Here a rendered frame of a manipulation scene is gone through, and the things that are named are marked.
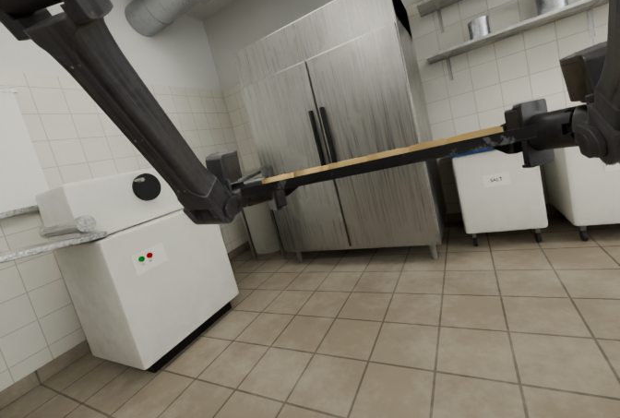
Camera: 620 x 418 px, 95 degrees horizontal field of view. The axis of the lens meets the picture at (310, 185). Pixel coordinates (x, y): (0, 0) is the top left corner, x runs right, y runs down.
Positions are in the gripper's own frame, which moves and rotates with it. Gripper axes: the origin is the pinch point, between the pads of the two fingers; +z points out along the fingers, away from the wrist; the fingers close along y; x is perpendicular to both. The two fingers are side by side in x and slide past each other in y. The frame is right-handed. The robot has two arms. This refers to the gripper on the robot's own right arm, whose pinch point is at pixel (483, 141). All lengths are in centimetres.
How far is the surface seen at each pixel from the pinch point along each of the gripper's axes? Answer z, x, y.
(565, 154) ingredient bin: 70, -169, -28
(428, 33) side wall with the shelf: 160, -173, 93
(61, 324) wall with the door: 218, 159, -69
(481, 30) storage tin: 117, -180, 73
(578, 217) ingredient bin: 70, -171, -71
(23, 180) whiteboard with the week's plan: 220, 155, 35
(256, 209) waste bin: 287, -8, -35
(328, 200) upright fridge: 179, -49, -32
